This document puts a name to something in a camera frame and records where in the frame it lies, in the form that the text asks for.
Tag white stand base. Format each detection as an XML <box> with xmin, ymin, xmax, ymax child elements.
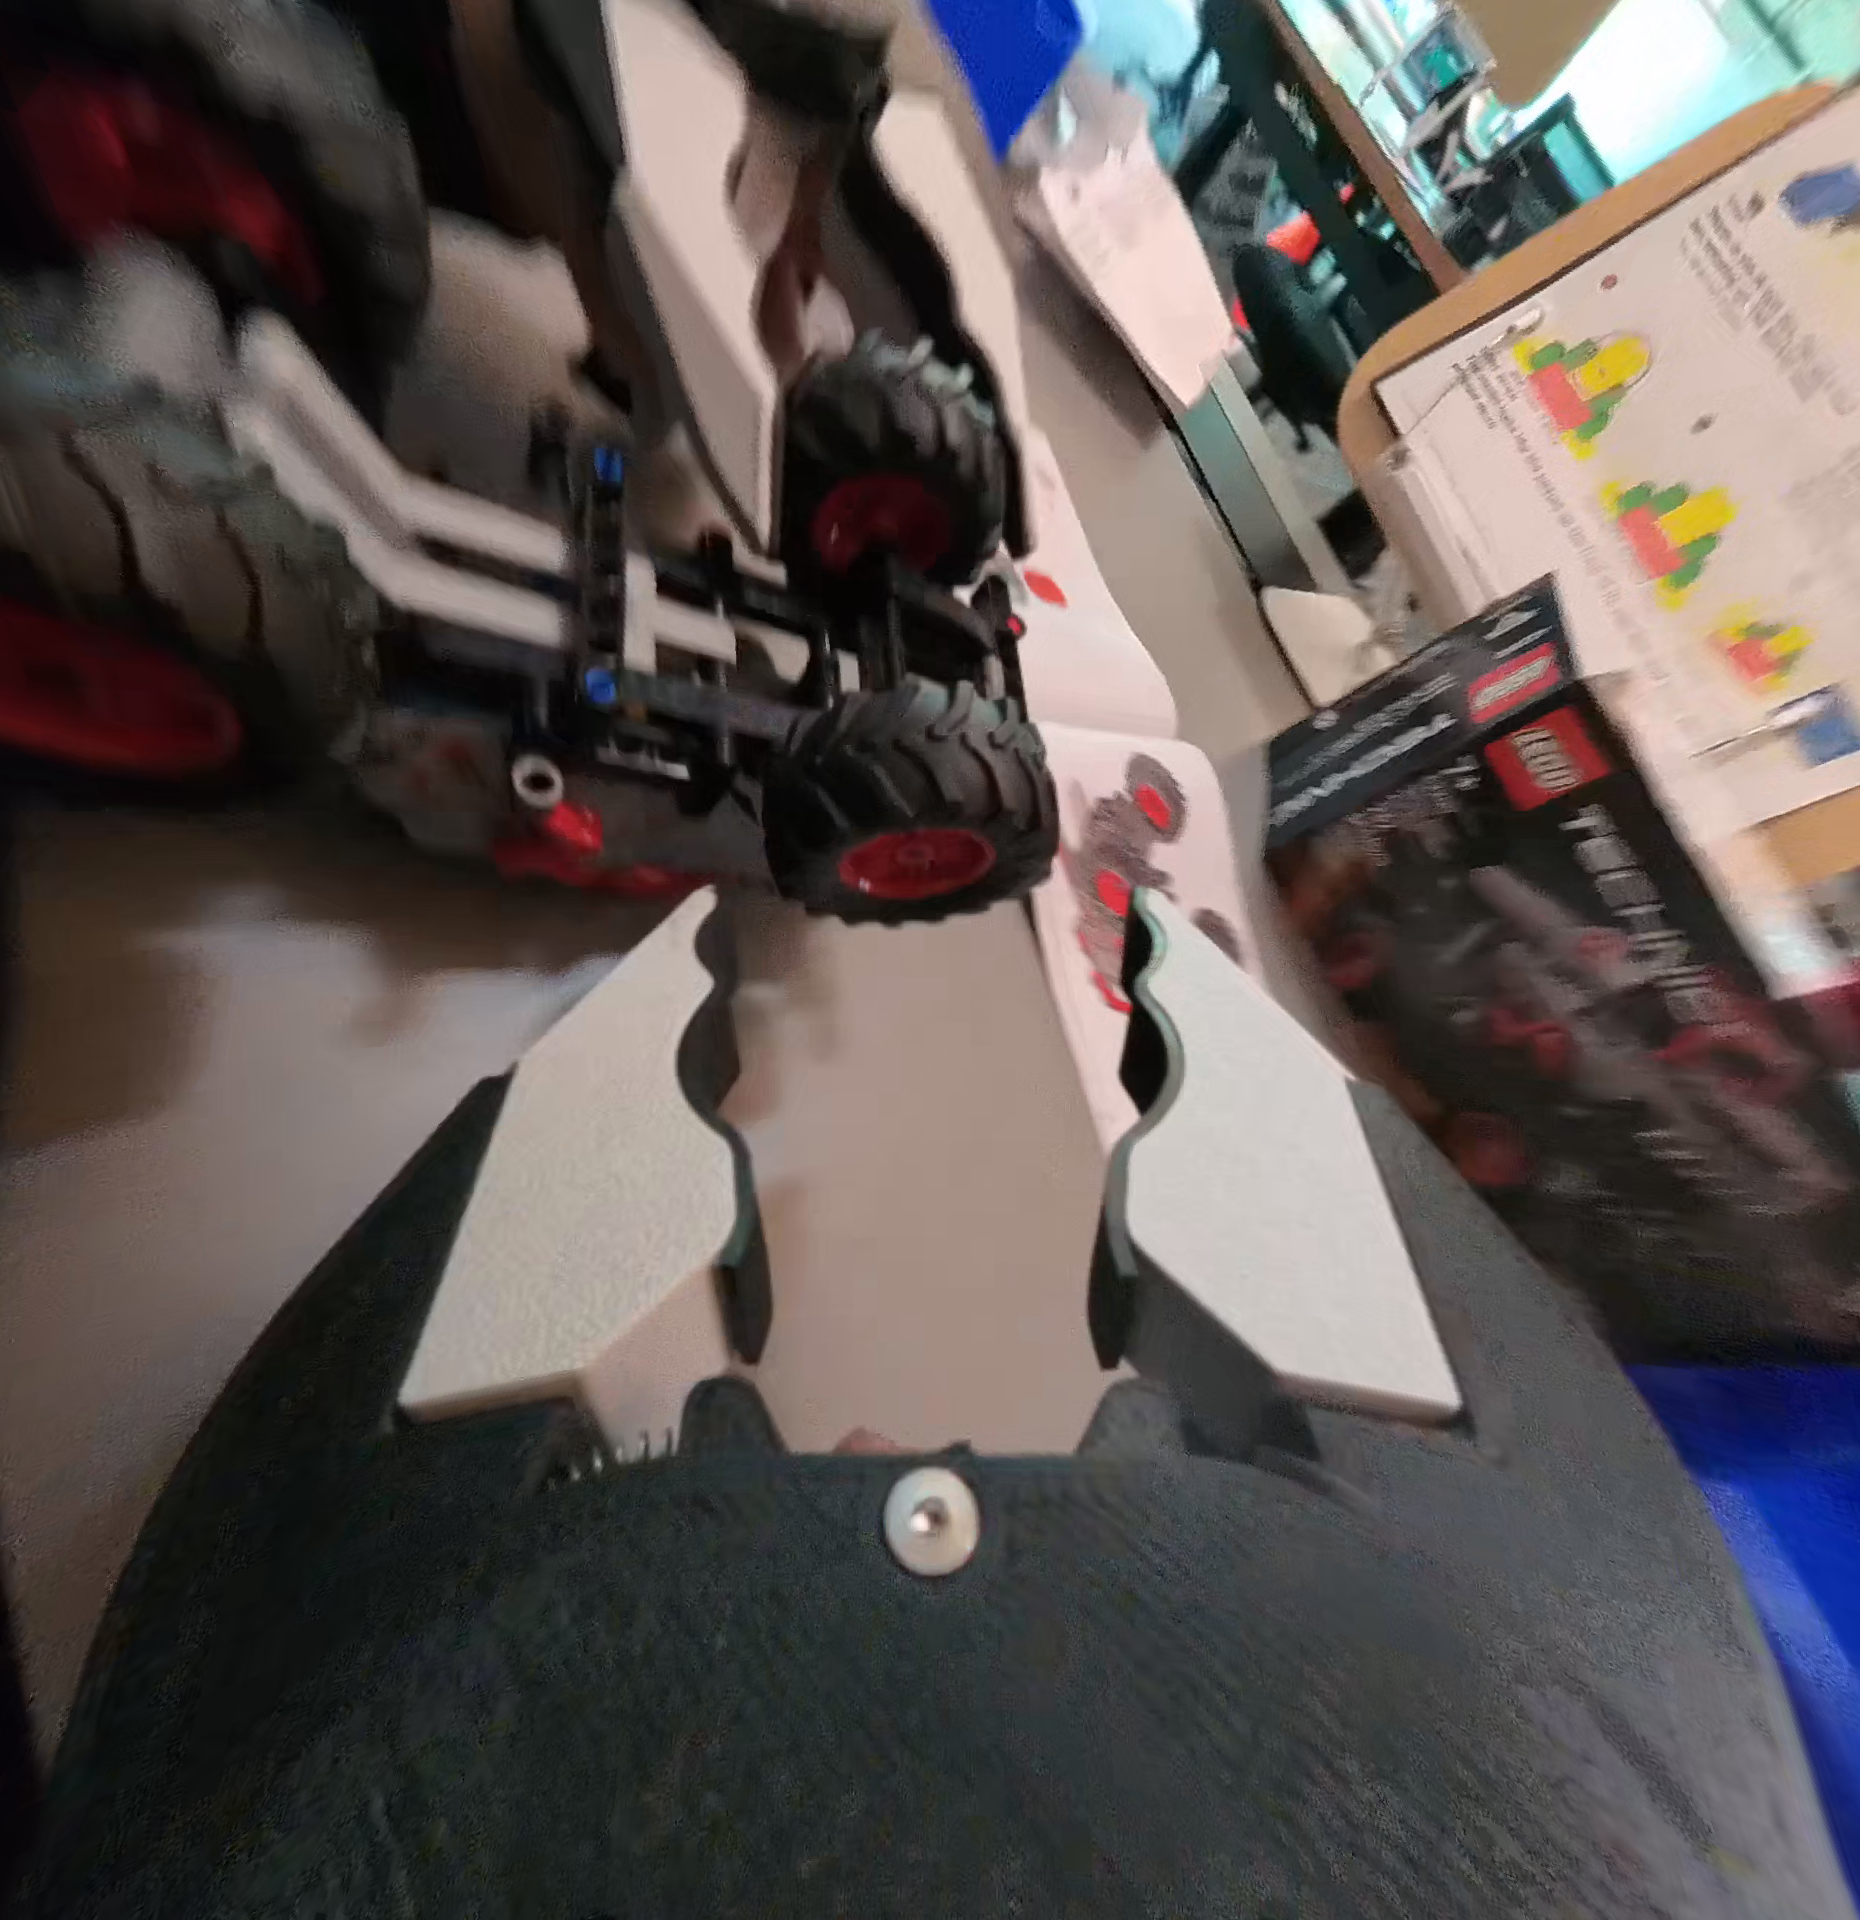
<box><xmin>1261</xmin><ymin>584</ymin><xmax>1400</xmax><ymax>710</ymax></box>

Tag black toy set box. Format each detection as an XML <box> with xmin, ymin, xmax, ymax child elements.
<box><xmin>1262</xmin><ymin>576</ymin><xmax>1860</xmax><ymax>1355</ymax></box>

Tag grey desk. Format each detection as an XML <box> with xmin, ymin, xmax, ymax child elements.
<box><xmin>0</xmin><ymin>90</ymin><xmax>1473</xmax><ymax>1771</ymax></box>

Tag open building instruction booklet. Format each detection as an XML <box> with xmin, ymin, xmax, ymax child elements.
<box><xmin>1004</xmin><ymin>426</ymin><xmax>1281</xmax><ymax>1118</ymax></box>

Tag wooden board with printed sheet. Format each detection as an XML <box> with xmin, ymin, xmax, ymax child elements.
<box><xmin>1337</xmin><ymin>81</ymin><xmax>1860</xmax><ymax>995</ymax></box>

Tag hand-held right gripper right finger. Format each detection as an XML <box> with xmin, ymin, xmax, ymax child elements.
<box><xmin>1085</xmin><ymin>887</ymin><xmax>1467</xmax><ymax>1445</ymax></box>

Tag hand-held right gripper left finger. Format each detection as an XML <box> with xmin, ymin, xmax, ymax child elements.
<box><xmin>397</xmin><ymin>891</ymin><xmax>775</xmax><ymax>1463</ymax></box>

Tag white printed paper bag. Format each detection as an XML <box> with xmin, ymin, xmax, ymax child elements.
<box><xmin>1020</xmin><ymin>90</ymin><xmax>1249</xmax><ymax>409</ymax></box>

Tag grey flat tray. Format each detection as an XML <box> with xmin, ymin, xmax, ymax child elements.
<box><xmin>1169</xmin><ymin>360</ymin><xmax>1355</xmax><ymax>594</ymax></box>

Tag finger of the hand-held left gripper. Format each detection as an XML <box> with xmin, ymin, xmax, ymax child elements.
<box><xmin>599</xmin><ymin>0</ymin><xmax>791</xmax><ymax>522</ymax></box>
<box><xmin>855</xmin><ymin>81</ymin><xmax>1043</xmax><ymax>552</ymax></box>

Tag toy monster truck red wheels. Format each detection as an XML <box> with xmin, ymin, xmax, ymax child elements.
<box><xmin>0</xmin><ymin>0</ymin><xmax>1064</xmax><ymax>927</ymax></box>

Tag blue plastic container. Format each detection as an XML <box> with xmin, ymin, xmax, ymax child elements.
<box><xmin>1628</xmin><ymin>1355</ymin><xmax>1860</xmax><ymax>1920</ymax></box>

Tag blue plastic parts bin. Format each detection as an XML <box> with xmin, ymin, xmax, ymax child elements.
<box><xmin>929</xmin><ymin>0</ymin><xmax>1090</xmax><ymax>155</ymax></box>

